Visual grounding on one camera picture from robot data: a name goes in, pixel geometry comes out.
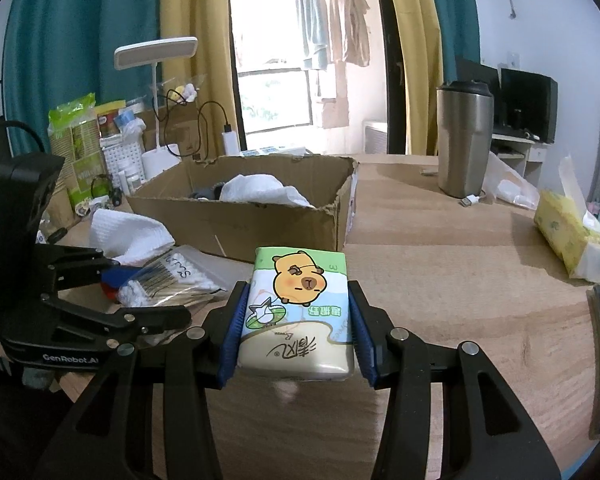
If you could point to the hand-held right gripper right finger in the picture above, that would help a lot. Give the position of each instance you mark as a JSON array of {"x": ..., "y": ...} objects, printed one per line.
[{"x": 362, "y": 335}]

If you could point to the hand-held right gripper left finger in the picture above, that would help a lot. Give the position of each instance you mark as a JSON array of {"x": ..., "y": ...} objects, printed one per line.
[{"x": 232, "y": 330}]

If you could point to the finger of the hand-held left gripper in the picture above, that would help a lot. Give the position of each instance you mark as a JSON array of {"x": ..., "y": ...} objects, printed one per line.
[
  {"x": 80, "y": 259},
  {"x": 130, "y": 317}
]

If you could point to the red soft toy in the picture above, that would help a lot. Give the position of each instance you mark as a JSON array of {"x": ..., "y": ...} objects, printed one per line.
[{"x": 111, "y": 294}]

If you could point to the white waffle towel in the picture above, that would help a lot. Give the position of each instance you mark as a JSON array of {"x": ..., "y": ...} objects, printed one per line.
[{"x": 125, "y": 235}]

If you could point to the clear plastic snack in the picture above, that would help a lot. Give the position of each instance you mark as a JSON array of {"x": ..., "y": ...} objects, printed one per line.
[{"x": 180, "y": 280}]

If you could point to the cardboard box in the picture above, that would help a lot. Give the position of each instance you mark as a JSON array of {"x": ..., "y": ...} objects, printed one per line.
[{"x": 260, "y": 230}]

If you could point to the white tissue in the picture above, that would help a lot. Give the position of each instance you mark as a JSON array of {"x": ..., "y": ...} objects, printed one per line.
[{"x": 260, "y": 190}]

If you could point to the grey soft item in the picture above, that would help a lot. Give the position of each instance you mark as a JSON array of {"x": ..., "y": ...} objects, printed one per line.
[{"x": 207, "y": 192}]

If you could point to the green paper cup package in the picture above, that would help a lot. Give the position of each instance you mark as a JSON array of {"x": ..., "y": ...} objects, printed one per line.
[{"x": 80, "y": 150}]

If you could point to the white bottle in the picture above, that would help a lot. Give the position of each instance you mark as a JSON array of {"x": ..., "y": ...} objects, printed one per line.
[{"x": 130, "y": 180}]

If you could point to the white plastic basket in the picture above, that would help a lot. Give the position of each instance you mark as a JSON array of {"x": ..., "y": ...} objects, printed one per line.
[{"x": 122, "y": 157}]

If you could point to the glass jar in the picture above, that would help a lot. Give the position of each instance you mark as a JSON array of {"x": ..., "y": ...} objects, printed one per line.
[{"x": 111, "y": 120}]

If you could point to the blue and white packet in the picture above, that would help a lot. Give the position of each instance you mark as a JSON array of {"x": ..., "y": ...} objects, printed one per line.
[{"x": 125, "y": 120}]

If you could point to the teal curtain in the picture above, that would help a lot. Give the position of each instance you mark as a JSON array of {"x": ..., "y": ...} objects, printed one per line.
[
  {"x": 80, "y": 35},
  {"x": 455, "y": 10}
]

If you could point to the white charger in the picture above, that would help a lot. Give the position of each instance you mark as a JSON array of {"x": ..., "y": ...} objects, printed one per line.
[{"x": 231, "y": 142}]

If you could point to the outdoor air conditioner unit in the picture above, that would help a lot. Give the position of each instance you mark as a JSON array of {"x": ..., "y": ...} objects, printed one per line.
[{"x": 375, "y": 137}]

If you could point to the yellow and white toy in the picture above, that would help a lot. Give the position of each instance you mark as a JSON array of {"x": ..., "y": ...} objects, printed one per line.
[{"x": 187, "y": 91}]

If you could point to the white desk lamp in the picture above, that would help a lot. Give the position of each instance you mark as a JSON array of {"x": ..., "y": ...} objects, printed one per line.
[{"x": 155, "y": 52}]

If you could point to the stainless steel tumbler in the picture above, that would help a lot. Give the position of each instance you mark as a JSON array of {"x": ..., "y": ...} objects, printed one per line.
[{"x": 462, "y": 150}]

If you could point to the clear plastic bag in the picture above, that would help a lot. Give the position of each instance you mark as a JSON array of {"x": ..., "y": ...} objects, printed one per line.
[{"x": 510, "y": 182}]

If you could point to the yellow tissue box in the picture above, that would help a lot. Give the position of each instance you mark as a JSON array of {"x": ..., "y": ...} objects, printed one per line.
[{"x": 560, "y": 225}]

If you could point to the white computer desk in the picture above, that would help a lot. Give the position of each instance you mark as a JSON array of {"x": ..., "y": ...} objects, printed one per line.
[{"x": 517, "y": 152}]

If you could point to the yellow curtain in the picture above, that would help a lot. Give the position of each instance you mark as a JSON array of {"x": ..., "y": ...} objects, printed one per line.
[
  {"x": 195, "y": 10},
  {"x": 410, "y": 35}
]

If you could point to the black monitor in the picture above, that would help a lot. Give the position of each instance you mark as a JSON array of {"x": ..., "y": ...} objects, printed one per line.
[
  {"x": 475, "y": 72},
  {"x": 527, "y": 102}
]

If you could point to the hanging beige shirt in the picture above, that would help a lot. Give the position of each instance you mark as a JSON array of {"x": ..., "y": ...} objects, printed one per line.
[{"x": 350, "y": 25}]

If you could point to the hanging blue shirt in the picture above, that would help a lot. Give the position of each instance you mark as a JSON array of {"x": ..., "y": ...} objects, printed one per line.
[{"x": 312, "y": 20}]

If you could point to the black door frame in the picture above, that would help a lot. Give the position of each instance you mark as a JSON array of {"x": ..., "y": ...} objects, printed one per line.
[{"x": 392, "y": 60}]

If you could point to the white wall socket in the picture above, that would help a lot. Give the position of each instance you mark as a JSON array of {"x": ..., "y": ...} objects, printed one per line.
[{"x": 515, "y": 60}]

